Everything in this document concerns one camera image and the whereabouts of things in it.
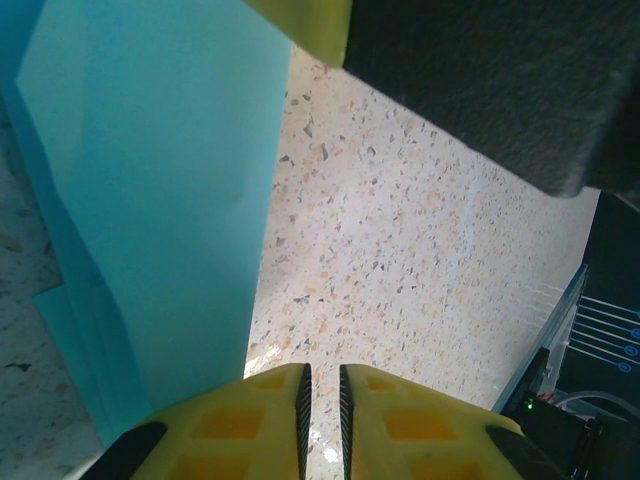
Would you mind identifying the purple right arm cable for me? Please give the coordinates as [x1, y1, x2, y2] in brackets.
[554, 388, 634, 407]

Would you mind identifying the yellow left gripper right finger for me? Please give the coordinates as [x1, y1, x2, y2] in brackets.
[339, 363, 569, 480]

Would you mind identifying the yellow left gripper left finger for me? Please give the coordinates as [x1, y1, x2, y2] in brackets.
[92, 362, 313, 480]

